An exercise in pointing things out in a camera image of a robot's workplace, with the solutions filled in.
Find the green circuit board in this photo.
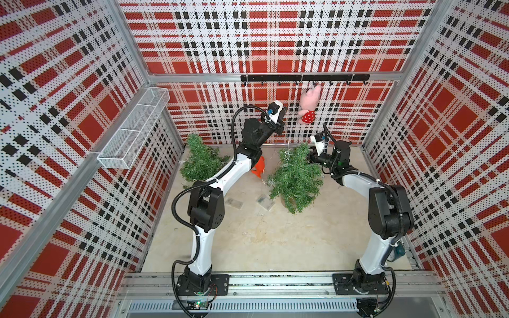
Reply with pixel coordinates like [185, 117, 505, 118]
[187, 300, 209, 311]

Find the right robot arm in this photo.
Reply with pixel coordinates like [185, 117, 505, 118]
[308, 134, 414, 294]

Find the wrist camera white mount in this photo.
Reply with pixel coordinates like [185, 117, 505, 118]
[310, 124, 336, 156]
[266, 100, 286, 125]

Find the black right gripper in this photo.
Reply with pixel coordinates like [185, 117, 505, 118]
[296, 146, 337, 170]

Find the teal alarm clock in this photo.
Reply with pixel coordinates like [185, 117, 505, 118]
[387, 241, 406, 262]

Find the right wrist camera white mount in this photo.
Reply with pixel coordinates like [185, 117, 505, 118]
[310, 124, 336, 156]

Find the black hook rail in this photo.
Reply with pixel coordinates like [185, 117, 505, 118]
[240, 74, 371, 83]

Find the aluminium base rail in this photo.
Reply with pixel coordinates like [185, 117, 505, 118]
[113, 270, 453, 317]

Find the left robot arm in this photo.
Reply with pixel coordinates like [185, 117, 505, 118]
[171, 101, 287, 295]

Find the red plush monster toy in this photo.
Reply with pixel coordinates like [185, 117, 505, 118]
[251, 156, 265, 178]

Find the white wire mesh basket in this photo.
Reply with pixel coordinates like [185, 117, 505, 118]
[98, 87, 170, 170]

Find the green christmas tree wooden base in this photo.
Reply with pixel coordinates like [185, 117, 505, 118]
[180, 134, 230, 189]

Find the pink plush pig toy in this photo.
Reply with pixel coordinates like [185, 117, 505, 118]
[298, 85, 322, 125]

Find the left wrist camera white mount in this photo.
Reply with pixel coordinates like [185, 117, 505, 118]
[266, 100, 286, 125]

